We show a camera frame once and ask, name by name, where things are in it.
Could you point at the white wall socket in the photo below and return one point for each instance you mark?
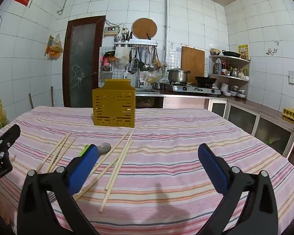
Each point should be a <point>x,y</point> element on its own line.
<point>292,77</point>

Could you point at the stack of white bowls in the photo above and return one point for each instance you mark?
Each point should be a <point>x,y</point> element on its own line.
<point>224,87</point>

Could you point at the long wooden stick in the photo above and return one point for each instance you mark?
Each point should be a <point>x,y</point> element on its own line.
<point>52,96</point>

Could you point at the beige bowl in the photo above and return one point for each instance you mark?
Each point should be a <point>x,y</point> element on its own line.
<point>215,52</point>

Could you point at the metal cup with knives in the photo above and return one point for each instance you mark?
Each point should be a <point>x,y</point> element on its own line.
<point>125,38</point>

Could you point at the steel sink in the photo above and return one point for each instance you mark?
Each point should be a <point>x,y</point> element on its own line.
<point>147,91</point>

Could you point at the yellow egg carton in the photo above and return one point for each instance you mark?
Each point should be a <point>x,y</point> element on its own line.
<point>292,114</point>

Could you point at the pile of steel dishes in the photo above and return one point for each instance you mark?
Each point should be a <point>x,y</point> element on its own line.
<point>237,93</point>

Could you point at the hanging white cloth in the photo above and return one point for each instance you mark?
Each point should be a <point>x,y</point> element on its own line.
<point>122,55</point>

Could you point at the yellow wall poster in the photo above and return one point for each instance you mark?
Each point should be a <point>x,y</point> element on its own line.
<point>243,51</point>

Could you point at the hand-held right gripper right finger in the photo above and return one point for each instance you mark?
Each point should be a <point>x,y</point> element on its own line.
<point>214,169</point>

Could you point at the wall hooks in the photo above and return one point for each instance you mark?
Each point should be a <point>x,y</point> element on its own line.
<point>269,52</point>

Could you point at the white power strip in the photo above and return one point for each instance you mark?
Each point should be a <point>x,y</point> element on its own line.
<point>125,30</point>

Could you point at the pink rubber gloves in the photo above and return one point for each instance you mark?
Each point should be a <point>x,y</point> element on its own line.
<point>106,59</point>

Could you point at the large oil bottle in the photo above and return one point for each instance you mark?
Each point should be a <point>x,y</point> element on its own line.
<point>217,68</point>

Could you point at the hanging plastic bag of oranges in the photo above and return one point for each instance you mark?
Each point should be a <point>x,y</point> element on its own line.
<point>55,51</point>

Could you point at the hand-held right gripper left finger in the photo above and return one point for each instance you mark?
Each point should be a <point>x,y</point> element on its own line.
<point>84,166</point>

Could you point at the metal ladle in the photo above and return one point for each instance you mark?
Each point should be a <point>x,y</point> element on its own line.
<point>152,68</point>

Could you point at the wooden cutting board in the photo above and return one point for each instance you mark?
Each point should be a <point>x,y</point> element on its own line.
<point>192,58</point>

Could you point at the white soap bottle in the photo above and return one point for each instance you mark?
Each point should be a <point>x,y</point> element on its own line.
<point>126,74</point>

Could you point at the hanging striped card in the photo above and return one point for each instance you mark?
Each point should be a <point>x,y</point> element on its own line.
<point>49,44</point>

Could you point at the wooden spatula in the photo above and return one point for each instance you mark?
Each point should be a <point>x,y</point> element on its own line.
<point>158,63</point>

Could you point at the black wok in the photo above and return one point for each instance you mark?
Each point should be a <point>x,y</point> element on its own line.
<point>205,80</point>

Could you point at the black ladle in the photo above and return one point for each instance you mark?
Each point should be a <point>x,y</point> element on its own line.
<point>141,66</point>

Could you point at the grey digital display box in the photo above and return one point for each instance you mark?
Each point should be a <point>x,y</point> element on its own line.
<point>111,30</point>

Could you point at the round wooden board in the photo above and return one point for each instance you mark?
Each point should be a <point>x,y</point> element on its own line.
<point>143,28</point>

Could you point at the steel pot with lid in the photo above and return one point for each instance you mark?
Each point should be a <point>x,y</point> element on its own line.
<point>177,76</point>

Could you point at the metal wall pipe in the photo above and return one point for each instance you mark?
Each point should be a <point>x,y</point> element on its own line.
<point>165,17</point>

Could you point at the row of condiment bottles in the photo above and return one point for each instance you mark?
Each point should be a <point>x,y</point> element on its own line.
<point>235,72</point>

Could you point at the small steel cup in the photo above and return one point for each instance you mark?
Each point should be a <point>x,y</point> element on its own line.
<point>158,86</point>

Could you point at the steel gas stove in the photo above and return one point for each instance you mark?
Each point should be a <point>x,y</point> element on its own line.
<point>196,91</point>

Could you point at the metal faucet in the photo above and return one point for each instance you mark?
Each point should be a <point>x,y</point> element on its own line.
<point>138,78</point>

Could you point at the black pan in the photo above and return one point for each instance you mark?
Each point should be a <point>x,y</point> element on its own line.
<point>231,53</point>

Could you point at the yellow perforated utensil holder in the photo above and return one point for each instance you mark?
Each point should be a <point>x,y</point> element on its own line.
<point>112,98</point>

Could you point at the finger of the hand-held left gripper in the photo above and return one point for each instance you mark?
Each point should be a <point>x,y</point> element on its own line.
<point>11,133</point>

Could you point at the white corner shelf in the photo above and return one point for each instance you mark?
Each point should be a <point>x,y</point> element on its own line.
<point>232,58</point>

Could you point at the dark wooden frosted glass door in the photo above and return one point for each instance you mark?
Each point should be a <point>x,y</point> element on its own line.
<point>82,66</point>

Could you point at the pink striped tablecloth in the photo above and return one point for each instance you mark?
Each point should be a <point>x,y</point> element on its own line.
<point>161,151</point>

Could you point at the short wooden stick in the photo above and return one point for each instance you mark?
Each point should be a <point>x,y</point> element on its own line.
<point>31,101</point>

